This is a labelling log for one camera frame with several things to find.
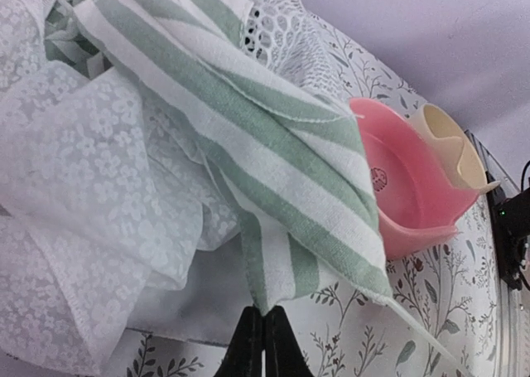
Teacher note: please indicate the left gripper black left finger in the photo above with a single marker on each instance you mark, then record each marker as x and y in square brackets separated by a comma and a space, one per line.
[243, 357]

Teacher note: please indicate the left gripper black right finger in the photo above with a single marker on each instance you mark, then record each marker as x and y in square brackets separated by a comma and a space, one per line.
[283, 356]

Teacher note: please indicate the green striped pet tent fabric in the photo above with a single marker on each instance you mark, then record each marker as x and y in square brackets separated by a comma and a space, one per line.
[165, 163]

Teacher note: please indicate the pink pet bowl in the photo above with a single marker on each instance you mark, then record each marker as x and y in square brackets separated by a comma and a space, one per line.
[417, 204]

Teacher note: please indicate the cream pet bowl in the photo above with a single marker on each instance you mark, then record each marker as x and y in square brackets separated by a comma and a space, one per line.
[454, 150]

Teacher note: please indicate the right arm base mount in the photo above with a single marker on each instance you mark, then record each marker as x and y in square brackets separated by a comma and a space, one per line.
[509, 219]

